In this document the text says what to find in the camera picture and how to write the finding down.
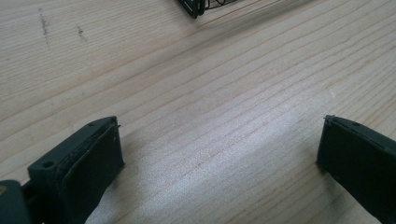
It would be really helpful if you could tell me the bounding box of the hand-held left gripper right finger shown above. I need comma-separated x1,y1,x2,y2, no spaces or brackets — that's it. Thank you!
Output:
316,114,396,224

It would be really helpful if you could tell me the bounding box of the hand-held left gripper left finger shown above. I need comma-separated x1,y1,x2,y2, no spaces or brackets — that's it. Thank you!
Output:
27,115,126,224

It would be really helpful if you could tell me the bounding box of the black wire mesh basket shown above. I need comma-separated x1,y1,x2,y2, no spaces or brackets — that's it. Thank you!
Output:
177,0,265,21

